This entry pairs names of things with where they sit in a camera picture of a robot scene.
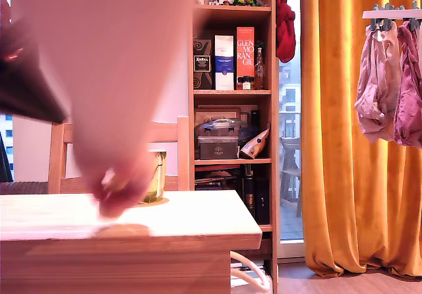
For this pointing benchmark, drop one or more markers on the person's hand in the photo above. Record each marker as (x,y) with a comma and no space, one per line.
(115,201)

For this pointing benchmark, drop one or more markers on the grey ribbed sofa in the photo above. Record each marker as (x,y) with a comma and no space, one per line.
(23,188)

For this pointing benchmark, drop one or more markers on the yellow illustrated mug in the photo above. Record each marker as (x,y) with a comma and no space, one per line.
(160,175)

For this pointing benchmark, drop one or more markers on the wooden chair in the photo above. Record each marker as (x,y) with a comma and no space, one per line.
(183,155)

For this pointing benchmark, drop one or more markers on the dark swirl pattern box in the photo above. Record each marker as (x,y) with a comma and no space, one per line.
(201,76)

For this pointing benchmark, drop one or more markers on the grey plastic case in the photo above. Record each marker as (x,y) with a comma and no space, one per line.
(217,127)

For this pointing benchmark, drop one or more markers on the white and blue box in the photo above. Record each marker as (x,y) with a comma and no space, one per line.
(224,73)

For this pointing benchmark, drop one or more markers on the dark gift box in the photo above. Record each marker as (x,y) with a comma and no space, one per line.
(217,150)

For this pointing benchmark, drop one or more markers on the wooden bookshelf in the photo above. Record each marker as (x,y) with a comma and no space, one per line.
(230,92)

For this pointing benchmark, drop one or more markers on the dark book stack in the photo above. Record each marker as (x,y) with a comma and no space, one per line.
(214,178)

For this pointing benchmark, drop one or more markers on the red tall whisky box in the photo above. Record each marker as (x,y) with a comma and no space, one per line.
(245,43)

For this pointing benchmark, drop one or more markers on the dark blue round pot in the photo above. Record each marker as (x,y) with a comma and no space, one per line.
(247,134)

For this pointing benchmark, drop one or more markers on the clear glass bottle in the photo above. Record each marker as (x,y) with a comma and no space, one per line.
(259,73)

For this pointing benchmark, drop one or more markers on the brown paper snack bag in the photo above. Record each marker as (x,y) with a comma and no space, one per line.
(254,149)

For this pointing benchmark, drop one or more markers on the black book gold emblem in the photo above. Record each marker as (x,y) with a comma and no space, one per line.
(249,188)

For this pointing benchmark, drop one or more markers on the black tall box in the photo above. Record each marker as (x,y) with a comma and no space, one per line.
(262,201)

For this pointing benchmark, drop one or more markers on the red hanging cloth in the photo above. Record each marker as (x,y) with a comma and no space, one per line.
(285,33)

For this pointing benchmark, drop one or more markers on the grey outdoor chair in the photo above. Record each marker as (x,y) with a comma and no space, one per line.
(290,175)

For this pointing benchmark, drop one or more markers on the pale book stack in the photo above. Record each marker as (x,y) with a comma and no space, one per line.
(239,276)

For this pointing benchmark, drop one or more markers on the orange curtain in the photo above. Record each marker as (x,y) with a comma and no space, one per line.
(336,109)

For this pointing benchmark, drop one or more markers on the pink hanging garment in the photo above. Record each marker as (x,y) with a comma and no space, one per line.
(376,93)

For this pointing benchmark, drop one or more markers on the white peg hanger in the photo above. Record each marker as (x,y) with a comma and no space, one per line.
(389,14)

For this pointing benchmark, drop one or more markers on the purple hanging garment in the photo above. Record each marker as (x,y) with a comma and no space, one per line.
(409,109)

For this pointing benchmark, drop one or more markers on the wooden picture frame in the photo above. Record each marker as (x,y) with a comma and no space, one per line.
(204,113)

